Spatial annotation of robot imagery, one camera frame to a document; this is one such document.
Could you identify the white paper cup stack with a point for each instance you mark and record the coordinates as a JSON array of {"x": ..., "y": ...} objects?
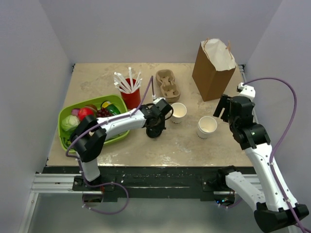
[{"x": 206, "y": 126}]

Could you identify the cardboard cup carrier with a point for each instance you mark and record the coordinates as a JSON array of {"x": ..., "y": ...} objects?
[{"x": 169, "y": 89}]

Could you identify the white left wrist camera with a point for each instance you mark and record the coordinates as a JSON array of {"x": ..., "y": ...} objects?
[{"x": 155, "y": 101}]

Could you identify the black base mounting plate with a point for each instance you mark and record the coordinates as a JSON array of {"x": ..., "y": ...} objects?
[{"x": 149, "y": 182}]

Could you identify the green plastic tray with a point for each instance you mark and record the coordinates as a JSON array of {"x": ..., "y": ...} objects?
[{"x": 64, "y": 135}]

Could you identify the red cup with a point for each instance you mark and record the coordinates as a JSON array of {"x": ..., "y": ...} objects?
[{"x": 130, "y": 98}]

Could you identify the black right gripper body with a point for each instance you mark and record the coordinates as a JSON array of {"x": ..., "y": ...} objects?
[{"x": 231, "y": 119}]

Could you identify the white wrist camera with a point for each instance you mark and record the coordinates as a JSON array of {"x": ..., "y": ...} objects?
[
  {"x": 155, "y": 101},
  {"x": 246, "y": 91}
]

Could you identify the red toy apple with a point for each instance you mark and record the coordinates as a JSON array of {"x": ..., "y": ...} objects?
[{"x": 83, "y": 112}]

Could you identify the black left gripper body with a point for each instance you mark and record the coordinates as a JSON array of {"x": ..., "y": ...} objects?
[{"x": 161, "y": 122}]

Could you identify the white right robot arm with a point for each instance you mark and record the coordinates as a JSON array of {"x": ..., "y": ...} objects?
[{"x": 274, "y": 206}]

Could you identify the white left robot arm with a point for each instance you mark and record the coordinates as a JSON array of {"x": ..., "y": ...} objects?
[{"x": 88, "y": 138}]

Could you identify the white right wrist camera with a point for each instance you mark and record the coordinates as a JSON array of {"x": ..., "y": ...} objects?
[{"x": 246, "y": 91}]

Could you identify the toy purple grapes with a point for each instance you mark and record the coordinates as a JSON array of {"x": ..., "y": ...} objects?
[{"x": 103, "y": 113}]

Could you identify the black coffee lid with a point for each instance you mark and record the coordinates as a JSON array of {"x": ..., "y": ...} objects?
[{"x": 154, "y": 132}]

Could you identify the green toy cabbage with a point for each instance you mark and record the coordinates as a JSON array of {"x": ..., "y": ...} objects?
[{"x": 70, "y": 123}]

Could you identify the brown paper bag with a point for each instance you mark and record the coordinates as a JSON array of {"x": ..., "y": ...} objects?
[{"x": 214, "y": 66}]

